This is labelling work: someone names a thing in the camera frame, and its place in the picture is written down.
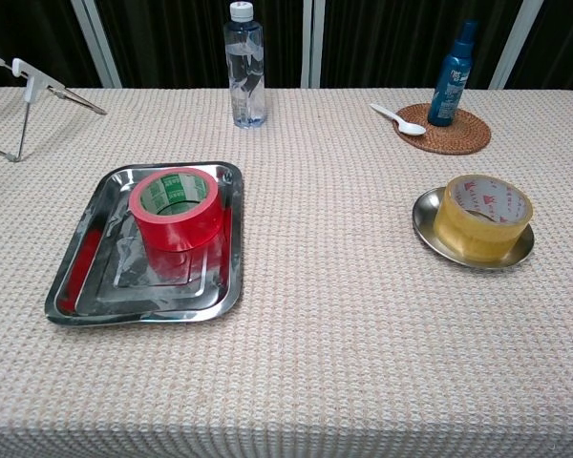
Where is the red tape roll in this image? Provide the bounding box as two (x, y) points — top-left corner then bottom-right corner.
(127, 166), (225, 253)

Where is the yellow clear tape roll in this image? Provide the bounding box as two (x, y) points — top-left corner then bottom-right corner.
(433, 174), (535, 262)

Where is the beige waffle tablecloth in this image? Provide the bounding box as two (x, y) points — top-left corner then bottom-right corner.
(0, 87), (573, 458)

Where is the round steel plate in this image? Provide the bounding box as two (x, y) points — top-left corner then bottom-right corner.
(412, 186), (536, 271)

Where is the white plastic spoon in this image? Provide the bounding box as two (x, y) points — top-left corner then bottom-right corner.
(369, 103), (427, 136)

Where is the clear plastic water bottle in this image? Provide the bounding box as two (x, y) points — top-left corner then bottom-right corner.
(223, 1), (267, 130)

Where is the round woven brown coaster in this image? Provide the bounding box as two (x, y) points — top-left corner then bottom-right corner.
(393, 103), (492, 156)

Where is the rectangular steel tray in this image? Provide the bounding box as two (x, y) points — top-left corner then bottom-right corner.
(44, 160), (245, 328)

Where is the blue spray bottle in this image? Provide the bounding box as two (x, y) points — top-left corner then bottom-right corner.
(427, 19), (478, 128)

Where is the dark pleated curtain panel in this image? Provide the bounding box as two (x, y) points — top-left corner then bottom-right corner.
(95, 0), (311, 90)
(0, 0), (101, 90)
(319, 0), (524, 90)
(505, 0), (573, 91)

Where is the white partition post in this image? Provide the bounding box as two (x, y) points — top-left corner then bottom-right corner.
(488, 0), (545, 91)
(301, 0), (326, 90)
(69, 0), (123, 90)

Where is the metal wire stand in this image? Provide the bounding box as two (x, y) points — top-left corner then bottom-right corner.
(0, 46), (109, 163)

